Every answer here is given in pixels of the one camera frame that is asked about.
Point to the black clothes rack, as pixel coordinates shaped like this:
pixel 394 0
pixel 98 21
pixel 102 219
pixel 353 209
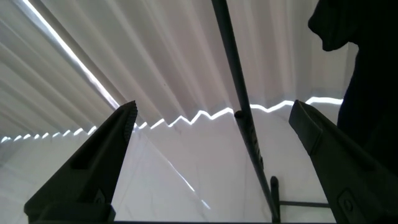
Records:
pixel 233 62

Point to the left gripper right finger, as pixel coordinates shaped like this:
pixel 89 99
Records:
pixel 342 189

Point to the black garment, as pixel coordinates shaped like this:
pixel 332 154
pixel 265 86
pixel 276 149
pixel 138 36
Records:
pixel 373 77

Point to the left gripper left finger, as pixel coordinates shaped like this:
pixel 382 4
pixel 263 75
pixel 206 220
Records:
pixel 93 180

